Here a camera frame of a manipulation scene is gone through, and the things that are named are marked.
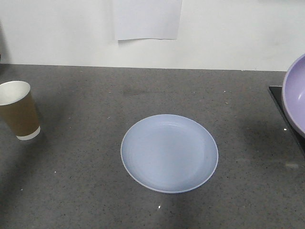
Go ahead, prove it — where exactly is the white paper sheet on wall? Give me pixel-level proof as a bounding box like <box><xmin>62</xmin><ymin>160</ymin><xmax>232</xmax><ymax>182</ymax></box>
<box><xmin>112</xmin><ymin>0</ymin><xmax>182</xmax><ymax>41</ymax></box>

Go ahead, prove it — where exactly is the black induction cooktop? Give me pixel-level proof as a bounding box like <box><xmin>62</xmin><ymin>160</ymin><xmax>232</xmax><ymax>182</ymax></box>
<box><xmin>268</xmin><ymin>85</ymin><xmax>305</xmax><ymax>156</ymax></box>

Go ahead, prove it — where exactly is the brown paper cup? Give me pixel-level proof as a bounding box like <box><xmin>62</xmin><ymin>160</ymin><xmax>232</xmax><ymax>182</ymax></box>
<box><xmin>0</xmin><ymin>81</ymin><xmax>41</xmax><ymax>141</ymax></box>

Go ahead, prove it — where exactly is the purple plastic bowl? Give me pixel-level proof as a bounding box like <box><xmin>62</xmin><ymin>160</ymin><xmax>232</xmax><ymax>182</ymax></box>
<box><xmin>282</xmin><ymin>55</ymin><xmax>305</xmax><ymax>137</ymax></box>

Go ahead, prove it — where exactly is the light blue plastic plate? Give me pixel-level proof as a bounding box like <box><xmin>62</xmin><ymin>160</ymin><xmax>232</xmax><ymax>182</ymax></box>
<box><xmin>121</xmin><ymin>114</ymin><xmax>219</xmax><ymax>194</ymax></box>

